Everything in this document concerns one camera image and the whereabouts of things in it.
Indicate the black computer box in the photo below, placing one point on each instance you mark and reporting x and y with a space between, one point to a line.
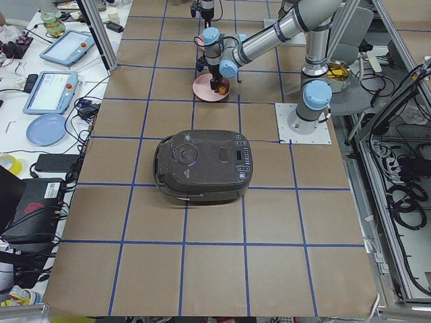
36 216

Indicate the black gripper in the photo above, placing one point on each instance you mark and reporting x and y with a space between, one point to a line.
214 71
207 14

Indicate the pink bowl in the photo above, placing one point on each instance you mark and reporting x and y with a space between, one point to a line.
200 42

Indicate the green glass bottle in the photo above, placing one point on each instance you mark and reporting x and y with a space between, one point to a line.
53 24

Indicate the black power adapter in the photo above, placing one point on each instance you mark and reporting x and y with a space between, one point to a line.
54 163

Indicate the pink plate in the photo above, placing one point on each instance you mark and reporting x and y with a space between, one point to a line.
202 89

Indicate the blue teach pendant far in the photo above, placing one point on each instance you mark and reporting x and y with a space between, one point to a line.
69 48

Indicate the blue plate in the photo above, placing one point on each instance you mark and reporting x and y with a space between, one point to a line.
46 130

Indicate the aluminium frame post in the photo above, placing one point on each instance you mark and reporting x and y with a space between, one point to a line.
98 31

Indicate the dark grey rice cooker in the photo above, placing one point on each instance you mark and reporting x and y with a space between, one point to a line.
204 166

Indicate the blue teach pendant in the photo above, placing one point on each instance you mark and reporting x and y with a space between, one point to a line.
69 48
52 93

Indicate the yellow tape roll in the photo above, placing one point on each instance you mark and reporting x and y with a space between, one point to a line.
11 164

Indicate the blue teach pendant near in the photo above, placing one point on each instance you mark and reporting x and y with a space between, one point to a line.
52 93

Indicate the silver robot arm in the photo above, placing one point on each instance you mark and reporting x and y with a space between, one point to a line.
207 4
322 22

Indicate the grey office chair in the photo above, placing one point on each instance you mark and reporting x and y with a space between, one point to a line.
352 99

